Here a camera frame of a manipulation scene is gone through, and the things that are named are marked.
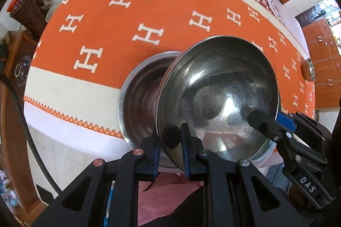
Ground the wide steel bowl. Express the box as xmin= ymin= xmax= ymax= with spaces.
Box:
xmin=117 ymin=50 xmax=183 ymax=166

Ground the steel bowl pink outside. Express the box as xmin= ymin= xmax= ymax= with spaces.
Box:
xmin=155 ymin=36 xmax=280 ymax=169

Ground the small steel bowl brown outside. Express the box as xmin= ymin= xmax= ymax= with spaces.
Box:
xmin=301 ymin=58 xmax=316 ymax=82

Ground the pink printed tablecloth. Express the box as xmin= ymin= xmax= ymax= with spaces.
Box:
xmin=24 ymin=0 xmax=310 ymax=177

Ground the orange H pattern blanket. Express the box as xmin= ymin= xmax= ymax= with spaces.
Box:
xmin=23 ymin=0 xmax=316 ymax=139

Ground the dark wicker basket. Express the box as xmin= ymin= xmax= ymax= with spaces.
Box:
xmin=7 ymin=0 xmax=47 ymax=42

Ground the wooden cabinet wall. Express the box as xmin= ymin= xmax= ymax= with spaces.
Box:
xmin=302 ymin=18 xmax=340 ymax=110

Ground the black cable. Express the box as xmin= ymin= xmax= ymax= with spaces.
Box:
xmin=0 ymin=73 xmax=64 ymax=195

